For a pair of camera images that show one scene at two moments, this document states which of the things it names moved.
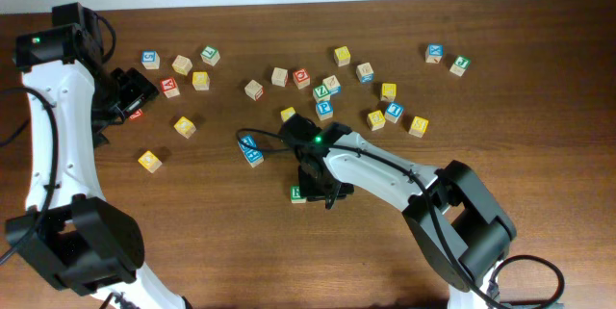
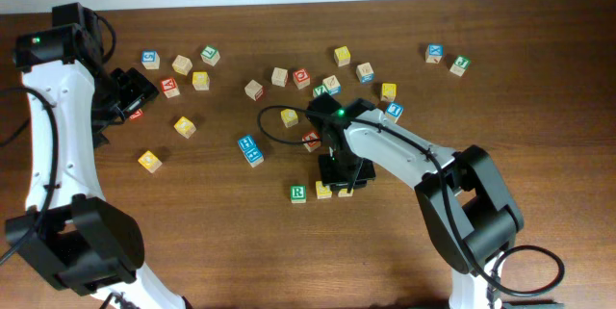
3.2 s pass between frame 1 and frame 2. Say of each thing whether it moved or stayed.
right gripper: moved
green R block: stayed
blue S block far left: stayed
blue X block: stayed
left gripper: stayed
